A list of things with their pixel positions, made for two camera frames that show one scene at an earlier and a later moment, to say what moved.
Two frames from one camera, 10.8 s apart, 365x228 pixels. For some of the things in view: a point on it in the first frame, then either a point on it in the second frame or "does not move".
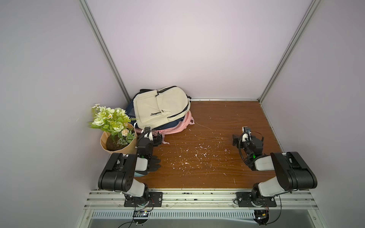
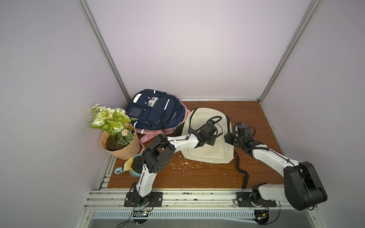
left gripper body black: x=153 y=143 → x=211 y=140
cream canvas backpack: x=155 y=108 → x=222 y=152
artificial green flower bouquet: x=115 y=120 does not move
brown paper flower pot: x=110 y=144 does not move
